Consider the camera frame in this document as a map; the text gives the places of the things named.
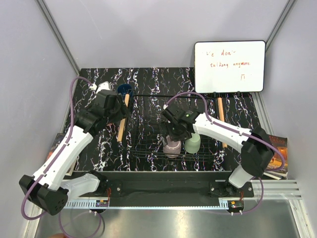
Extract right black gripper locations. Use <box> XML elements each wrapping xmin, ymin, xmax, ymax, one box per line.
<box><xmin>158</xmin><ymin>121</ymin><xmax>192</xmax><ymax>147</ymax></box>

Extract lilac mug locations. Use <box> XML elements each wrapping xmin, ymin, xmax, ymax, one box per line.
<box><xmin>163</xmin><ymin>135</ymin><xmax>181</xmax><ymax>159</ymax></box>

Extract dark blue mug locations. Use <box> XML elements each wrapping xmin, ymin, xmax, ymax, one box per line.
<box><xmin>117</xmin><ymin>84</ymin><xmax>134</xmax><ymax>98</ymax></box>

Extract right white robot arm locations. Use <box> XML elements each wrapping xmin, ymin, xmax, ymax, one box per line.
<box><xmin>159</xmin><ymin>104</ymin><xmax>274</xmax><ymax>197</ymax></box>

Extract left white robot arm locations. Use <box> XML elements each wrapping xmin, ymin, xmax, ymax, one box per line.
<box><xmin>19</xmin><ymin>89</ymin><xmax>128</xmax><ymax>216</ymax></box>

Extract light green cup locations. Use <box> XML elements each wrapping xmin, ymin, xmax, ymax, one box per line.
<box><xmin>184</xmin><ymin>133</ymin><xmax>201</xmax><ymax>154</ymax></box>

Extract black marble mat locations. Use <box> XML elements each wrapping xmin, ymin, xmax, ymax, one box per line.
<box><xmin>59</xmin><ymin>66</ymin><xmax>263</xmax><ymax>172</ymax></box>

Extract Tale of Two Cities book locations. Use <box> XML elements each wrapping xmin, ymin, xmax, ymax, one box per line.
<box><xmin>46</xmin><ymin>133</ymin><xmax>76</xmax><ymax>176</ymax></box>

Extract white whiteboard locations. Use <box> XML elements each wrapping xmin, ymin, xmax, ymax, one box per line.
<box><xmin>194</xmin><ymin>40</ymin><xmax>266</xmax><ymax>93</ymax></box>

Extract books at right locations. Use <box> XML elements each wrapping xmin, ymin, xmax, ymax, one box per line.
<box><xmin>262</xmin><ymin>135</ymin><xmax>289</xmax><ymax>180</ymax></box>

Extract left wooden rack handle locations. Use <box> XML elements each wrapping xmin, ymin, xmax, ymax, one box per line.
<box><xmin>117</xmin><ymin>93</ymin><xmax>130</xmax><ymax>142</ymax></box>

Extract wooden rack handle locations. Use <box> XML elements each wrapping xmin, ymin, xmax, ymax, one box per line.
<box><xmin>216</xmin><ymin>97</ymin><xmax>228</xmax><ymax>149</ymax></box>
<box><xmin>117</xmin><ymin>93</ymin><xmax>130</xmax><ymax>142</ymax></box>

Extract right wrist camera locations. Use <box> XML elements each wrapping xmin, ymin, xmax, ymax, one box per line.
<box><xmin>161</xmin><ymin>105</ymin><xmax>173</xmax><ymax>121</ymax></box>

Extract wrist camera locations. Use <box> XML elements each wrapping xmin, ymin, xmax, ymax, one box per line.
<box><xmin>161</xmin><ymin>105</ymin><xmax>173</xmax><ymax>121</ymax></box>
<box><xmin>89</xmin><ymin>81</ymin><xmax>111</xmax><ymax>94</ymax></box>

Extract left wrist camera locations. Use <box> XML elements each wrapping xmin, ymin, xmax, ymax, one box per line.
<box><xmin>89</xmin><ymin>81</ymin><xmax>111</xmax><ymax>94</ymax></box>

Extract black wire dish rack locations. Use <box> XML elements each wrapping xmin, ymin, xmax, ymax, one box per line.
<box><xmin>125</xmin><ymin>94</ymin><xmax>225</xmax><ymax>164</ymax></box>

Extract right wooden rack handle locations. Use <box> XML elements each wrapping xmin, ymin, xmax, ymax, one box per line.
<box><xmin>216</xmin><ymin>97</ymin><xmax>228</xmax><ymax>149</ymax></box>

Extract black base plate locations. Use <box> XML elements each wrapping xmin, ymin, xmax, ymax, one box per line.
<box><xmin>78</xmin><ymin>170</ymin><xmax>255</xmax><ymax>207</ymax></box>

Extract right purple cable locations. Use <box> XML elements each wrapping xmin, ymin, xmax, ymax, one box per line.
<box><xmin>163</xmin><ymin>91</ymin><xmax>285</xmax><ymax>216</ymax></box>

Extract purple cable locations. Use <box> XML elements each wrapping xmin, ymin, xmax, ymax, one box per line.
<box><xmin>163</xmin><ymin>91</ymin><xmax>285</xmax><ymax>216</ymax></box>
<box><xmin>21</xmin><ymin>76</ymin><xmax>105</xmax><ymax>238</ymax></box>

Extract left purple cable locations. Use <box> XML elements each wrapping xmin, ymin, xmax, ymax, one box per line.
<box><xmin>21</xmin><ymin>76</ymin><xmax>105</xmax><ymax>238</ymax></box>

